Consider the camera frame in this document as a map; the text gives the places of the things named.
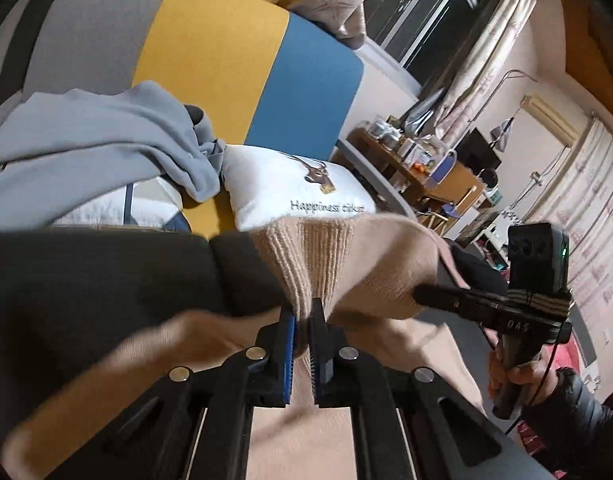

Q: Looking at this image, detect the person's right hand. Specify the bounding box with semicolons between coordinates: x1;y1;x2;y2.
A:
486;346;559;403

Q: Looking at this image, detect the grey yellow blue armchair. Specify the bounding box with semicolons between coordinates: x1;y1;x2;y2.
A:
0;0;417;236

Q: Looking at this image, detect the beige air conditioner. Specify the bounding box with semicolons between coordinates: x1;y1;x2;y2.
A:
521;95;584;143

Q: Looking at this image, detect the black panel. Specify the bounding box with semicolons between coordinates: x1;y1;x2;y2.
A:
0;0;42;111

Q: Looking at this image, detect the black monitor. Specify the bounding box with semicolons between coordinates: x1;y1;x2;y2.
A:
456;127;502;171

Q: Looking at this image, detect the wooden desk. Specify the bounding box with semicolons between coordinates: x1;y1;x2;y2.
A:
346;127;492;233

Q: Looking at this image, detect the light blue garment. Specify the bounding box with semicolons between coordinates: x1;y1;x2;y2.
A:
0;80;227;233

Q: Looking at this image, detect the white deer print pillow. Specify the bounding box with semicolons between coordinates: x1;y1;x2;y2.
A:
221;144;379;233

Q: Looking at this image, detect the starfish print curtain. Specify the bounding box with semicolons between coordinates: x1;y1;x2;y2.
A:
201;0;387;51

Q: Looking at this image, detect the person's right forearm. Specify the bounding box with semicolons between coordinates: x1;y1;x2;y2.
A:
531;367;613;480

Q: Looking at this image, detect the pale patterned curtain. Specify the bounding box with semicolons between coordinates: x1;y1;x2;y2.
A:
556;115;613;311
426;0;542;133

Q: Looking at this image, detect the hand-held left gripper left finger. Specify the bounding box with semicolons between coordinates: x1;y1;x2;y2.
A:
71;302;300;480

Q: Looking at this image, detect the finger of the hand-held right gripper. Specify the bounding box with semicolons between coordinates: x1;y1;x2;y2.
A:
413;284;512;324

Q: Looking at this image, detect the beige knit sweater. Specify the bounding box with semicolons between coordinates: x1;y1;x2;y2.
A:
1;212;487;480

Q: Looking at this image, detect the white shelf unit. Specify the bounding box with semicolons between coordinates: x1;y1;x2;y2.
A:
476;207;522;261

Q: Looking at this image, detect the barred window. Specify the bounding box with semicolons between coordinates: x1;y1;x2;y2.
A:
361;0;507;86

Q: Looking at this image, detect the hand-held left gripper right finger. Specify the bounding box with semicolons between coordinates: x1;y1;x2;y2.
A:
309;297;503;480

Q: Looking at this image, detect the metal stand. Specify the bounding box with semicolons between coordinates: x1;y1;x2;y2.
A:
466;70;537;126

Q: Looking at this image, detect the small blue chair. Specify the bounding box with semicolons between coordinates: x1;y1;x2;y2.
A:
426;149;462;221

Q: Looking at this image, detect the white cushion blue trim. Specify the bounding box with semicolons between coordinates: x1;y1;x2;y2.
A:
51;180;192;233

